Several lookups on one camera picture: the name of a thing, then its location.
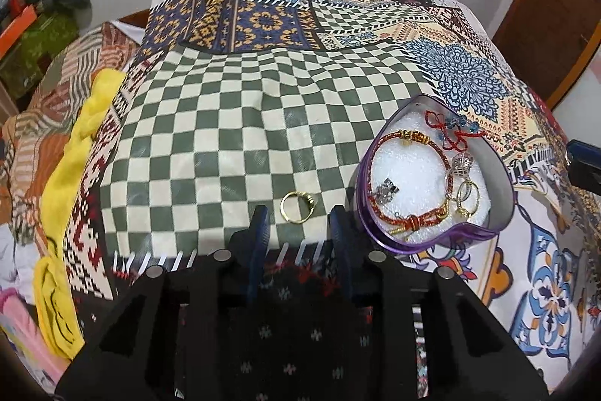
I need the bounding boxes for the patchwork printed blanket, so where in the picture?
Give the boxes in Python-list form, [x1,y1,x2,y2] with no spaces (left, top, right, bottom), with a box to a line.
[63,0,601,401]

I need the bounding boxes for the striped orange blanket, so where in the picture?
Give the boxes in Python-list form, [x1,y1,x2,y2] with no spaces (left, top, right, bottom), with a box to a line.
[0,23,146,242]

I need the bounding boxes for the purple heart-shaped tin box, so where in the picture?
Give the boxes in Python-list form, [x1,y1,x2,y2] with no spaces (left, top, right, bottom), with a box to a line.
[355,93,516,252]

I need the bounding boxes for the thin gold ring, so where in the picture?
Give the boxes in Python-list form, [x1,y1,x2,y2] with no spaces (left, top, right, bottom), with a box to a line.
[453,180,480,221]

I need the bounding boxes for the yellow cloth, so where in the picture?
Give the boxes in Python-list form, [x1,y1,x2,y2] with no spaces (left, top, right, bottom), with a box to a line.
[35,70,127,359]

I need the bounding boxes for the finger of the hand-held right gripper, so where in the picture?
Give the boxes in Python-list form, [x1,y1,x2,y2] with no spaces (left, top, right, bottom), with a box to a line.
[566,139,601,197]

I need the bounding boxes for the red braided bracelet gold beads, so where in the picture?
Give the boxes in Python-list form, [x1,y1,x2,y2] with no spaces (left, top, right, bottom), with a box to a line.
[368,129,463,238]

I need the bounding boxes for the small silver charm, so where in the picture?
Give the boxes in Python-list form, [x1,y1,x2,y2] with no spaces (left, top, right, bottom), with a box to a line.
[371,178,400,207]

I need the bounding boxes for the wooden door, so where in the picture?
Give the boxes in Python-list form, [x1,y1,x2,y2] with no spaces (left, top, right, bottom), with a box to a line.
[491,0,601,110]

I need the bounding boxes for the orange box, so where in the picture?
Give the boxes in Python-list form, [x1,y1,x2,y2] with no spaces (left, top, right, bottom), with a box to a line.
[0,4,38,59]

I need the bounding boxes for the silver crown ring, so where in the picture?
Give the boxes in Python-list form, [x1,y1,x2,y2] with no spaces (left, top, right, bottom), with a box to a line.
[445,152,474,191]

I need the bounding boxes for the red knotted string bracelet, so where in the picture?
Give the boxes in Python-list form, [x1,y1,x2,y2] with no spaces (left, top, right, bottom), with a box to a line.
[425,110,484,152]

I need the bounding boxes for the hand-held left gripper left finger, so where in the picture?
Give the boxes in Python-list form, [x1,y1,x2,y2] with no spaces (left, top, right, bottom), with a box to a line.
[55,206,272,401]

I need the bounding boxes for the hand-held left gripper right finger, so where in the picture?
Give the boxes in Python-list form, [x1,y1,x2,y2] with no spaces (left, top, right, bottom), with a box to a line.
[329,206,550,401]

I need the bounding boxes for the green cloth-covered stand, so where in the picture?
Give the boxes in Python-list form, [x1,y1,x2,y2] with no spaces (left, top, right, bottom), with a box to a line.
[0,13,80,101]

